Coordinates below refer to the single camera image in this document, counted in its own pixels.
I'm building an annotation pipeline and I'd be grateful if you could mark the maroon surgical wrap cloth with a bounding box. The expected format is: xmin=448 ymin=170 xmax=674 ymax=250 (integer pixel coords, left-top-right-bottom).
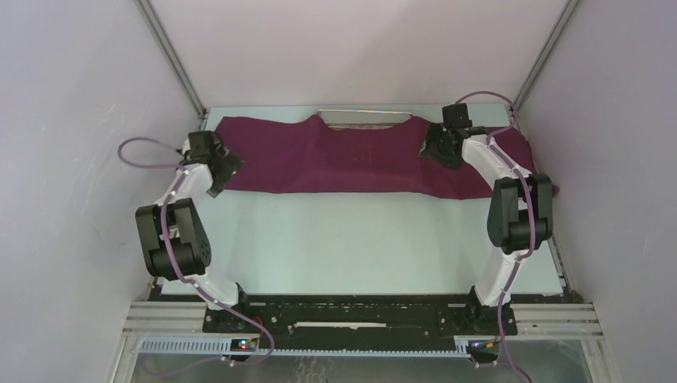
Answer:
xmin=214 ymin=114 xmax=560 ymax=201

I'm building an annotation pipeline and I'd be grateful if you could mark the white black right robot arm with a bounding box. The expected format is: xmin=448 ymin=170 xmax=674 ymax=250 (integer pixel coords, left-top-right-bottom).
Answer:
xmin=419 ymin=124 xmax=554 ymax=334

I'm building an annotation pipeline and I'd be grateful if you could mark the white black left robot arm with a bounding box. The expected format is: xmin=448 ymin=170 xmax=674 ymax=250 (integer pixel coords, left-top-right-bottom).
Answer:
xmin=135 ymin=144 xmax=252 ymax=333

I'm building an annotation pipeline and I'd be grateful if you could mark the steel instrument tray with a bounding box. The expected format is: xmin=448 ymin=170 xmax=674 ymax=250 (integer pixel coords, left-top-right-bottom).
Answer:
xmin=315 ymin=109 xmax=414 ymax=130

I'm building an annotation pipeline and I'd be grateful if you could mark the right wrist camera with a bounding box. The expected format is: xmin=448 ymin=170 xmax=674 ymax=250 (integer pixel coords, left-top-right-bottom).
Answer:
xmin=441 ymin=103 xmax=473 ymax=129

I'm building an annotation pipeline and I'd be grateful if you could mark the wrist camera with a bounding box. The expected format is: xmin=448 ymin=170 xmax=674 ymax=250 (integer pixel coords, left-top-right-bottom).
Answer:
xmin=441 ymin=103 xmax=473 ymax=129
xmin=181 ymin=131 xmax=219 ymax=161

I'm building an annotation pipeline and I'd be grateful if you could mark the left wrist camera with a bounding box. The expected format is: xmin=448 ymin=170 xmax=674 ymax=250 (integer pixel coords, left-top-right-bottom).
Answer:
xmin=181 ymin=131 xmax=219 ymax=161

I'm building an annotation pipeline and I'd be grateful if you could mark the left corner aluminium post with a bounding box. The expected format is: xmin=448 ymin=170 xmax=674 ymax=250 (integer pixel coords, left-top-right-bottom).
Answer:
xmin=134 ymin=0 xmax=208 ymax=120

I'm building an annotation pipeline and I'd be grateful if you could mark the corner aluminium post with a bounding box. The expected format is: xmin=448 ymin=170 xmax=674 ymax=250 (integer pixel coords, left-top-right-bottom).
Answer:
xmin=514 ymin=0 xmax=584 ymax=110
xmin=134 ymin=0 xmax=208 ymax=120

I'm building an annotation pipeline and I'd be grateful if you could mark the right corner aluminium post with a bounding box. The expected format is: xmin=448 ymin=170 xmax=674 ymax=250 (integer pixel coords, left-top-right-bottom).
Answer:
xmin=514 ymin=0 xmax=584 ymax=110

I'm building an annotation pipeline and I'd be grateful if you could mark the grey cable duct strip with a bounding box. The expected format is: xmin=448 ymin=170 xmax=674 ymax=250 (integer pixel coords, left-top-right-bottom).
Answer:
xmin=138 ymin=337 xmax=470 ymax=358

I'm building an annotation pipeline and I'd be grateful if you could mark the aluminium frame rail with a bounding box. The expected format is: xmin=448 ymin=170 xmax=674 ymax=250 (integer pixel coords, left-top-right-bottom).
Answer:
xmin=122 ymin=301 xmax=604 ymax=341

